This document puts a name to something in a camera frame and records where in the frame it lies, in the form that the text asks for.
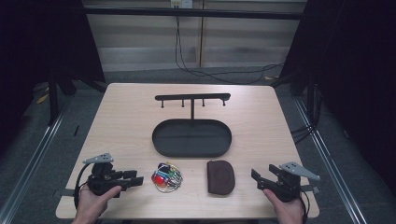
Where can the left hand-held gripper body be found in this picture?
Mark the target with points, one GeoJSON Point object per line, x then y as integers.
{"type": "Point", "coordinates": [99, 182]}

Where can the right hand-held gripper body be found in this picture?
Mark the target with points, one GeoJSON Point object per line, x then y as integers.
{"type": "Point", "coordinates": [289, 186]}

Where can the brown pouch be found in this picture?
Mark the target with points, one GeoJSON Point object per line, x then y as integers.
{"type": "Point", "coordinates": [220, 179]}

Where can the black oval tray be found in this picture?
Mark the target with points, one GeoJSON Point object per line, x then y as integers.
{"type": "Point", "coordinates": [191, 138]}

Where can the person's left hand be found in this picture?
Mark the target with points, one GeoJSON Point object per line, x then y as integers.
{"type": "Point", "coordinates": [90, 205]}

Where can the person's right hand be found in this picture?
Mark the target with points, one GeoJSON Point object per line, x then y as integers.
{"type": "Point", "coordinates": [289, 213]}

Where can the black stand leg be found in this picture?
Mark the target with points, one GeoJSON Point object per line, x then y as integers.
{"type": "Point", "coordinates": [53, 99]}

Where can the yellow tape piece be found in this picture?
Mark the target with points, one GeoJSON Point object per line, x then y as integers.
{"type": "Point", "coordinates": [42, 99]}

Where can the black curtain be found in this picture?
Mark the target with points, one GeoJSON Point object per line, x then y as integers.
{"type": "Point", "coordinates": [358, 77]}
{"type": "Point", "coordinates": [37, 46]}

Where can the black horizontal bar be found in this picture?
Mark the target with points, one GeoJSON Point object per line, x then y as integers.
{"type": "Point", "coordinates": [186, 12]}

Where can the metal floor rail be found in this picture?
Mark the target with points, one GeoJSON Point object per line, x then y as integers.
{"type": "Point", "coordinates": [330, 161]}
{"type": "Point", "coordinates": [34, 155]}

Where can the white wall socket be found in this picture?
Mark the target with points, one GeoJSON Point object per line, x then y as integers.
{"type": "Point", "coordinates": [182, 3]}

